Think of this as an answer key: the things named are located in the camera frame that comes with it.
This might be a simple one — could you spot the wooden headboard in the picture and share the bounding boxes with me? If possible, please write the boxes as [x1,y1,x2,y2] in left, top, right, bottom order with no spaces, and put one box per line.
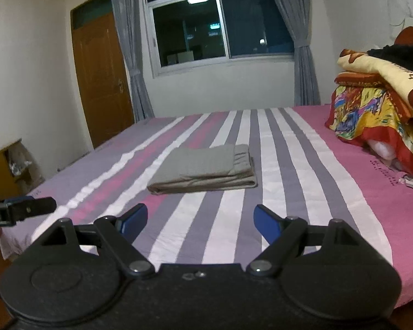
[395,26,413,47]

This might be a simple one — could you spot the white pillow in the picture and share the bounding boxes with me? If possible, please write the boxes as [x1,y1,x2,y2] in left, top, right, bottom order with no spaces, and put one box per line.
[369,139,400,161]

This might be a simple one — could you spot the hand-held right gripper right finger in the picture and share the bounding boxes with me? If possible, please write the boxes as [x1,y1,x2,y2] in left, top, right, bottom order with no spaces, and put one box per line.
[246,203,360,278]

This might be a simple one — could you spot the sliding glass window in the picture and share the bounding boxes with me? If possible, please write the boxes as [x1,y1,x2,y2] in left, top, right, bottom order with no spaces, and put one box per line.
[143,0,295,77]

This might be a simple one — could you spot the crumpled clear plastic bag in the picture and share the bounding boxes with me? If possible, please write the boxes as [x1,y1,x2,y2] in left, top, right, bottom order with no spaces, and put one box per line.
[7,144,44,187]

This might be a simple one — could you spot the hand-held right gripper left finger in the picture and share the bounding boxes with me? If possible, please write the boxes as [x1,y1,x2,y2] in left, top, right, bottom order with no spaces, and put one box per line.
[39,203,155,279]

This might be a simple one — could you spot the striped bed sheet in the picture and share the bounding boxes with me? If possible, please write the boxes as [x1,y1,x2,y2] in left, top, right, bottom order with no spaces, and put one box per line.
[0,106,413,317]

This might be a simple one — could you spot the cream printed blanket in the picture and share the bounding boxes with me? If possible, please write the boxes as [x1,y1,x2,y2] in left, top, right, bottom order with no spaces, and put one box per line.
[336,48,413,103]

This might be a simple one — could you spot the wooden door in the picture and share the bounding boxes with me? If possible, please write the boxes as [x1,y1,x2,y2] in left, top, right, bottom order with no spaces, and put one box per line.
[70,0,135,150]

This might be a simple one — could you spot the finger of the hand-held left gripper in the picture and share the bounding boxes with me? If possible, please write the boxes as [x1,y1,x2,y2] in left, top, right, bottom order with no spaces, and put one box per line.
[6,196,58,225]

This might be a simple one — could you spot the grey pants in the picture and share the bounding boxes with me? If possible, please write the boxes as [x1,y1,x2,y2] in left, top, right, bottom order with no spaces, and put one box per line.
[147,144,259,195]

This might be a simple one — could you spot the grey curtain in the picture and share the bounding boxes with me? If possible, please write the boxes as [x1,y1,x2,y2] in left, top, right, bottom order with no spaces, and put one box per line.
[108,0,155,122]
[263,0,322,107]

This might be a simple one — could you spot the colourful printed blanket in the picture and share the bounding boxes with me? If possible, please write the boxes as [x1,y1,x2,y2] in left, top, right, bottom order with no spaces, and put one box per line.
[325,82,413,190]

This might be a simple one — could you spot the black cloth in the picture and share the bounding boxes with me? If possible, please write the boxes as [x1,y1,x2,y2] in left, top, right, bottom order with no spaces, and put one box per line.
[366,42,413,77]

